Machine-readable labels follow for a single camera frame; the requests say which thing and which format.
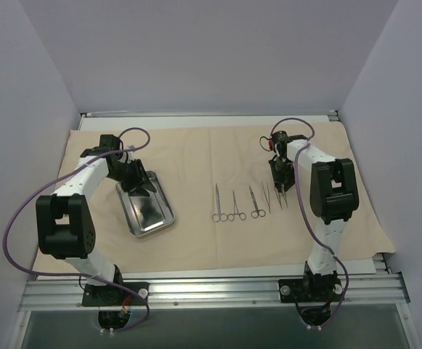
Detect steel tweezers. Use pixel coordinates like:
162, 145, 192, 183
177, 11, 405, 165
261, 182, 272, 214
275, 185, 288, 209

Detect steel instrument tray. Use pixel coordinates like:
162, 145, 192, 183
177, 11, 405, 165
115, 171, 175, 238

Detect beige surgical wrap cloth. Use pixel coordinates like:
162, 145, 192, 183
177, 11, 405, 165
32, 121, 396, 274

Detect steel surgical scissors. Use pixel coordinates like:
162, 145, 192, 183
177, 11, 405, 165
212, 184, 228, 223

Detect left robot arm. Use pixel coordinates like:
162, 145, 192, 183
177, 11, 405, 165
36, 135, 156, 305

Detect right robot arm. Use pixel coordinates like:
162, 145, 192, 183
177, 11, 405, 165
269, 131, 359, 300

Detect back aluminium rail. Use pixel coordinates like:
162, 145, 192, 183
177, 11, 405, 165
81, 111, 338, 118

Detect aluminium rail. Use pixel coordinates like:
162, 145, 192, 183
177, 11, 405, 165
328, 111, 393, 274
18, 274, 410, 311
81, 111, 338, 118

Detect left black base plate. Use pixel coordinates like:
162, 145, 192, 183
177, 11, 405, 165
81, 282, 150, 307

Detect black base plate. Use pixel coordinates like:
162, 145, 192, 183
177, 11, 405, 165
277, 278, 343, 303
81, 282, 150, 307

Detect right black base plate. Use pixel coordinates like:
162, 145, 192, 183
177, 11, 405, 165
277, 278, 343, 303

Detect right side aluminium rail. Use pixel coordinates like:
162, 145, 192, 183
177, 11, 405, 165
328, 111, 393, 274

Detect front aluminium rail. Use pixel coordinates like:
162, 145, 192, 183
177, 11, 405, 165
18, 274, 410, 311

